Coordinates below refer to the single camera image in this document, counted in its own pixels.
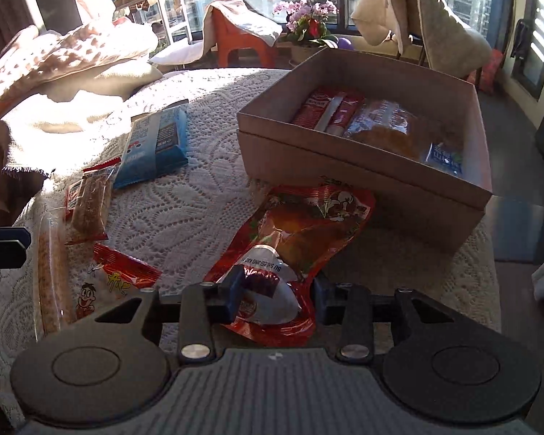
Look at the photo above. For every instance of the clear bread packet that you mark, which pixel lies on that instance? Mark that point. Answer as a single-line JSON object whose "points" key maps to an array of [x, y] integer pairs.
{"points": [[381, 131]]}

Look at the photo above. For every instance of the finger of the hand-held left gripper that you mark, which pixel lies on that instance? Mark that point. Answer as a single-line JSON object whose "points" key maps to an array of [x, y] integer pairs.
{"points": [[4, 238]]}

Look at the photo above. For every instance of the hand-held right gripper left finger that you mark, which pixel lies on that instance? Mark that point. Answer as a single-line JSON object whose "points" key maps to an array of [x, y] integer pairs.
{"points": [[233, 294]]}

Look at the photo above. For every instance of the red striped snack packet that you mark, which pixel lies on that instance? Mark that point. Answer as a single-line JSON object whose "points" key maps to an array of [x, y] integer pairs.
{"points": [[308, 108]]}

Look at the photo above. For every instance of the long clear stick packet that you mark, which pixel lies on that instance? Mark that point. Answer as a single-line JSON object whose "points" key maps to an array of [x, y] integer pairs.
{"points": [[50, 272]]}

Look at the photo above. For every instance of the red-edged cracker packet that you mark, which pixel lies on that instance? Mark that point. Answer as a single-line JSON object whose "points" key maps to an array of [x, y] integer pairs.
{"points": [[88, 204]]}

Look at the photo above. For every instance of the red cartoon snack packet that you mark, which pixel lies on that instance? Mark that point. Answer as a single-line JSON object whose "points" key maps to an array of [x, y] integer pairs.
{"points": [[118, 276]]}

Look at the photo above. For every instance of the purple ball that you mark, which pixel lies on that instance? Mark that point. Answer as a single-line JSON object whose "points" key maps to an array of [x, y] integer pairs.
{"points": [[345, 44]]}

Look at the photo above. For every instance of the pink cardboard box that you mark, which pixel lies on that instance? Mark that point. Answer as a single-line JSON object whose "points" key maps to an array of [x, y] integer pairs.
{"points": [[344, 176]]}

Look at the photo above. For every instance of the pink dotted blanket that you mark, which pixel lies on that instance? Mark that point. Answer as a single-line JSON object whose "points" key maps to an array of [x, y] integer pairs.
{"points": [[59, 54]]}

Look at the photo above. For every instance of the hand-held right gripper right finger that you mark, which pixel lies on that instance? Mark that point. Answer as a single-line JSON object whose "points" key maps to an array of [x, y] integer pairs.
{"points": [[322, 299]]}

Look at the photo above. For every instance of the red cushion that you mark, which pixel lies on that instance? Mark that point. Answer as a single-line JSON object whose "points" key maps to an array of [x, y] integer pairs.
{"points": [[492, 72]]}

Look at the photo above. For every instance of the orange chair with cloth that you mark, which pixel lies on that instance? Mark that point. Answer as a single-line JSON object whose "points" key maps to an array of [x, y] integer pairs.
{"points": [[249, 20]]}

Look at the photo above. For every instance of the white pillow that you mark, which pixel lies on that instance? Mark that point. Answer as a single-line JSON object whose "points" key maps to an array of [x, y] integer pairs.
{"points": [[86, 99]]}

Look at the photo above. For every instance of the small blue snack packet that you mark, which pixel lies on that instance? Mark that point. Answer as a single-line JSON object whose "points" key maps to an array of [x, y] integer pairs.
{"points": [[444, 158]]}

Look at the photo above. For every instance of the cream towel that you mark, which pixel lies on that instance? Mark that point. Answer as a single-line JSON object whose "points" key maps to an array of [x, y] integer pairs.
{"points": [[435, 18]]}

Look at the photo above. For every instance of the large blue snack packet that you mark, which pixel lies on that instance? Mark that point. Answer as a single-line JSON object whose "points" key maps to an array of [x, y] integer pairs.
{"points": [[154, 145]]}

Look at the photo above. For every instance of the black hanging item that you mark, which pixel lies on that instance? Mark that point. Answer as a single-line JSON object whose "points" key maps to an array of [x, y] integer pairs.
{"points": [[519, 38]]}

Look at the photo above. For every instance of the pink flower plant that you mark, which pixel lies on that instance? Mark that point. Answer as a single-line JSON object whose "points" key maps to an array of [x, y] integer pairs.
{"points": [[308, 20]]}

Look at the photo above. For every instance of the red chicken leg packet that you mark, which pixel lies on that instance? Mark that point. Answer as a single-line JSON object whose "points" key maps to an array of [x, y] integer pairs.
{"points": [[299, 231]]}

